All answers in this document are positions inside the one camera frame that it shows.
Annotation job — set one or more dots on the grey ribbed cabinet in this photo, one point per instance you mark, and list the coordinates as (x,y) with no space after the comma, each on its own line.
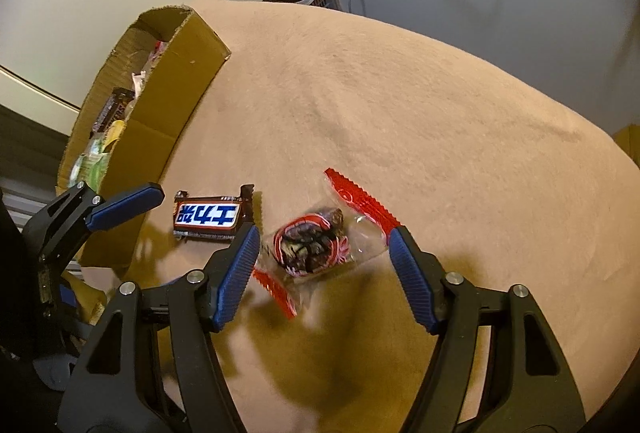
(30,205)

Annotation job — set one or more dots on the clear red-edged flower-print packet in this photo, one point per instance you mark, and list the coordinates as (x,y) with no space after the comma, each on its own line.
(315,245)

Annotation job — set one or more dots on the brown carton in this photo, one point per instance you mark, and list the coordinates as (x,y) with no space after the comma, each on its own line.
(629,140)

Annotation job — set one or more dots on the cardboard box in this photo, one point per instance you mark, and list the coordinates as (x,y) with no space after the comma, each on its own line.
(170,103)

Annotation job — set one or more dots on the brown chocolate bar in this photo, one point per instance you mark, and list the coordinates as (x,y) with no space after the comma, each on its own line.
(207,217)
(112,108)

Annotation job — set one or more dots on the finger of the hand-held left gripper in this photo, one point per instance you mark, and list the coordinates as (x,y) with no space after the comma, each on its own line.
(67,300)
(125,205)

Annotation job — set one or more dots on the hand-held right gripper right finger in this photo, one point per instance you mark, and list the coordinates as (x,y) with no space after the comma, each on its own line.
(410,273)

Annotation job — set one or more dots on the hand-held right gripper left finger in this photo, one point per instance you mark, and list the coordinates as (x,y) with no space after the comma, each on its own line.
(235,273)

